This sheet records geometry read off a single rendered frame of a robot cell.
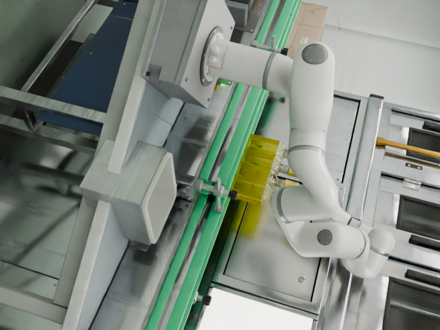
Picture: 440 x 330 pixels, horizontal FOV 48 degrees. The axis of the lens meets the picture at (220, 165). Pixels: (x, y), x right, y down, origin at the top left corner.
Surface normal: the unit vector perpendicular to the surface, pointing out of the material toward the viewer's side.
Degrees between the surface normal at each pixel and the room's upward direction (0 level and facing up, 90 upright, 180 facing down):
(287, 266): 90
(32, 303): 90
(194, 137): 90
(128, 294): 90
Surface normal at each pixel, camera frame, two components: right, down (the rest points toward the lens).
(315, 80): -0.08, -0.36
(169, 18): -0.15, -0.08
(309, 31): 0.02, -0.56
